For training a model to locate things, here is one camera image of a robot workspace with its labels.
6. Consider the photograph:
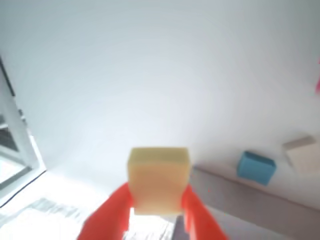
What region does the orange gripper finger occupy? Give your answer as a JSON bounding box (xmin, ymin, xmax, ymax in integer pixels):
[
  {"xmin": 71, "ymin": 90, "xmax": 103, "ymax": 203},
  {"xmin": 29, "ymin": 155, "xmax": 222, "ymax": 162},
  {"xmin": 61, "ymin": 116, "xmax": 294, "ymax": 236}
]
[{"xmin": 181, "ymin": 185, "xmax": 230, "ymax": 240}]

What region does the orange gripper finger with sticker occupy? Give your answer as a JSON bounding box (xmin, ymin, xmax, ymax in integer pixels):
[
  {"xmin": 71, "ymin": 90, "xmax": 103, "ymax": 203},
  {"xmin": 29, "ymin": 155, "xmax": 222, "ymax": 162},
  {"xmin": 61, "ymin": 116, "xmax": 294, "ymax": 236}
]
[{"xmin": 76, "ymin": 182, "xmax": 134, "ymax": 240}]

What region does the yellow foam cuboid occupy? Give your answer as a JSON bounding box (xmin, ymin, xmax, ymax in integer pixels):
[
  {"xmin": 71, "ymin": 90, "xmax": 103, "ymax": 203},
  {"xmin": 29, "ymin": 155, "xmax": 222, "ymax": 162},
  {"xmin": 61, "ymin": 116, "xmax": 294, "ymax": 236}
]
[{"xmin": 127, "ymin": 146, "xmax": 193, "ymax": 216}]

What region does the blue foam cuboid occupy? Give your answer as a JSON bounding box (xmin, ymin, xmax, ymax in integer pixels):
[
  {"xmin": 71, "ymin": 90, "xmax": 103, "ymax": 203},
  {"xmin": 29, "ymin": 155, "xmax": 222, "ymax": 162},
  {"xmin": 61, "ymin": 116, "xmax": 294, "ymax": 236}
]
[{"xmin": 237, "ymin": 150, "xmax": 277, "ymax": 186}]

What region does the beige foam cuboid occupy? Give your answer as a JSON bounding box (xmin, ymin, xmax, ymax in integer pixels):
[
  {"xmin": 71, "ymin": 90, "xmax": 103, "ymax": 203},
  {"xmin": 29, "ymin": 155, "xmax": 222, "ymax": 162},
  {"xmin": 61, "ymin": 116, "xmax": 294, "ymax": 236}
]
[{"xmin": 281, "ymin": 136, "xmax": 320, "ymax": 178}]

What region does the pink foam cuboid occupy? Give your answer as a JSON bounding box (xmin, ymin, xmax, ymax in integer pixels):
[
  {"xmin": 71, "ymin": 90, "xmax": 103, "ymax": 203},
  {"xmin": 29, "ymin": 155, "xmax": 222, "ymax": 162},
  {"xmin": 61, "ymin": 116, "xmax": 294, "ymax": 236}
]
[{"xmin": 314, "ymin": 57, "xmax": 320, "ymax": 95}]

